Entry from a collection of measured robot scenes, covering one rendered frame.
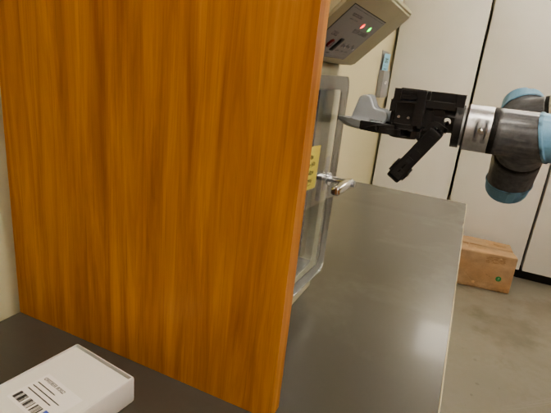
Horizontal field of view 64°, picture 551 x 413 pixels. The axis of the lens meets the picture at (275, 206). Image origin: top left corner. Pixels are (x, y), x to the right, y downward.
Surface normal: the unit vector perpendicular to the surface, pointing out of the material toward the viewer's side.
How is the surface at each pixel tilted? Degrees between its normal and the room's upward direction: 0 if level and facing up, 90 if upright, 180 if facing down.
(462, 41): 90
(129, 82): 90
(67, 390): 0
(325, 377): 0
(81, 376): 0
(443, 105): 90
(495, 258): 85
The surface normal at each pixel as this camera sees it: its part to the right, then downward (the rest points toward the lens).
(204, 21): -0.41, 0.24
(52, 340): 0.10, -0.95
